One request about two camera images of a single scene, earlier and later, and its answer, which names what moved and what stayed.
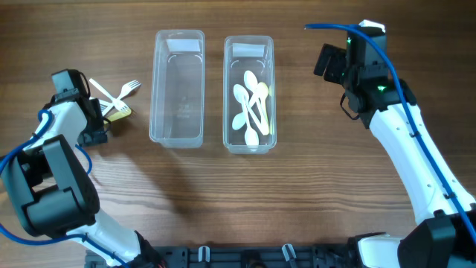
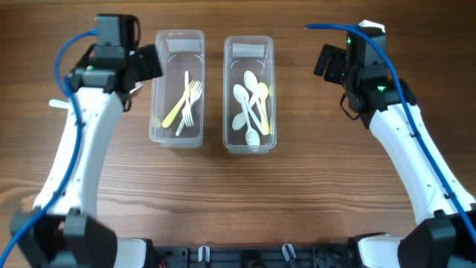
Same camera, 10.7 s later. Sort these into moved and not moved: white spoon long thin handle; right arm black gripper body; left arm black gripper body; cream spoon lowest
Moved: left arm black gripper body
Not moved: cream spoon lowest; right arm black gripper body; white spoon long thin handle
